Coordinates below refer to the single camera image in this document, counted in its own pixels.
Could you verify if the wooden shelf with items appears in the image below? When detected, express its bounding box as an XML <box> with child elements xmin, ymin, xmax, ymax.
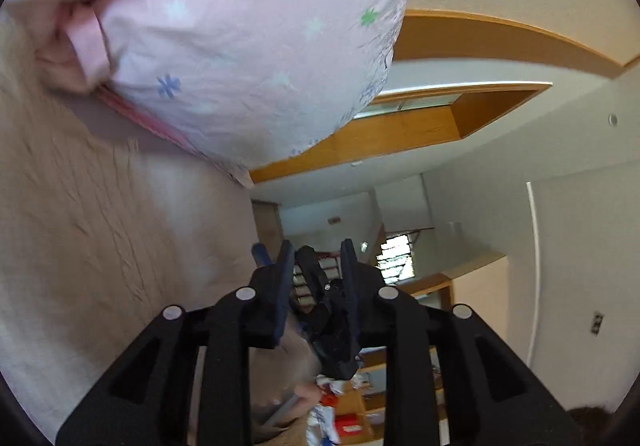
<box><xmin>304</xmin><ymin>344</ymin><xmax>446</xmax><ymax>446</ymax></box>

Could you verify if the wooden headboard with panels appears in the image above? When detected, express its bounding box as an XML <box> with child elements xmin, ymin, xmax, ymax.
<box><xmin>252</xmin><ymin>10</ymin><xmax>630</xmax><ymax>183</ymax></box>

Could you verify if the beige cable-knit sweater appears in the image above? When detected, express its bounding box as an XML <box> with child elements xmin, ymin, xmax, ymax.
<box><xmin>0</xmin><ymin>11</ymin><xmax>324</xmax><ymax>444</ymax></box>

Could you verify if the pink flower-print pillow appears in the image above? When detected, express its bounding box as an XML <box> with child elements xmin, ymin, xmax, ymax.
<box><xmin>6</xmin><ymin>0</ymin><xmax>407</xmax><ymax>186</ymax></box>

